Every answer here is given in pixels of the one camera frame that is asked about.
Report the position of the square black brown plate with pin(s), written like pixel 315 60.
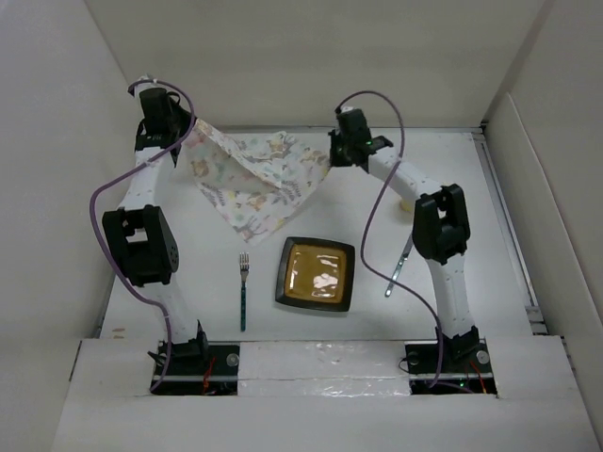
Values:
pixel 315 274

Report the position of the floral patterned cloth napkin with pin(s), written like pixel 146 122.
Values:
pixel 255 184

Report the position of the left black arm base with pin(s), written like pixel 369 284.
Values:
pixel 198 367

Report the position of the yellow ceramic mug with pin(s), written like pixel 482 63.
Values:
pixel 407 206

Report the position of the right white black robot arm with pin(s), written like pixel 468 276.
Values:
pixel 440 221

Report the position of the silver table knife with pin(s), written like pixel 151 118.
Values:
pixel 402 260

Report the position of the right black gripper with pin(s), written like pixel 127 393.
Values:
pixel 334 159

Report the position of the fork with teal handle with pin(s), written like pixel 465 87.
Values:
pixel 244 267

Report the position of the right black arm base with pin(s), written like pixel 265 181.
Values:
pixel 459 366

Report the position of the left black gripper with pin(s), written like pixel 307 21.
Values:
pixel 187 117

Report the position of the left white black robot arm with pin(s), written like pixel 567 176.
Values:
pixel 137 232

